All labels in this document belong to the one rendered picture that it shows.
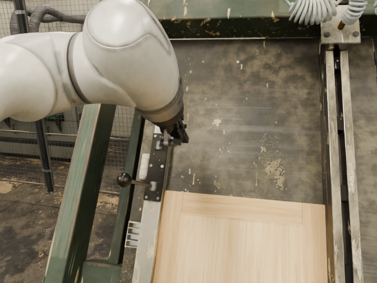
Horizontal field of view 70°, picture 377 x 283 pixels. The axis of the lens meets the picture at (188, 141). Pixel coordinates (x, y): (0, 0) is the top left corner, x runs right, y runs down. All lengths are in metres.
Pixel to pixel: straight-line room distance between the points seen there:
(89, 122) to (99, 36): 0.61
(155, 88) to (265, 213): 0.52
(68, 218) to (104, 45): 0.64
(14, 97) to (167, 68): 0.18
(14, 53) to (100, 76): 0.10
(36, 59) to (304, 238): 0.70
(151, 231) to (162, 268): 0.10
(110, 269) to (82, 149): 0.37
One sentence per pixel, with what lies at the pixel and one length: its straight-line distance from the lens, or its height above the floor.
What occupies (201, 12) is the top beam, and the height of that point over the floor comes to 1.86.
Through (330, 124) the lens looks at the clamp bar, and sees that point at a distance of 0.82.
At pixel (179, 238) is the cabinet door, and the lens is 0.79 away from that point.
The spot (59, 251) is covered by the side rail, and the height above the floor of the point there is 1.21.
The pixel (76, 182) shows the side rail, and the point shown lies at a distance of 0.89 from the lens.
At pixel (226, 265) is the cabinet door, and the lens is 0.79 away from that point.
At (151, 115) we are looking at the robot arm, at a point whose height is 1.64.
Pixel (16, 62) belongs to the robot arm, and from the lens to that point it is 0.39.
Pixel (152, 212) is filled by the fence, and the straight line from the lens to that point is 0.79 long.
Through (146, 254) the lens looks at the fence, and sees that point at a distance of 0.80.
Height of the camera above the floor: 1.73
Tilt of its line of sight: 17 degrees down
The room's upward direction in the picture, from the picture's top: straight up
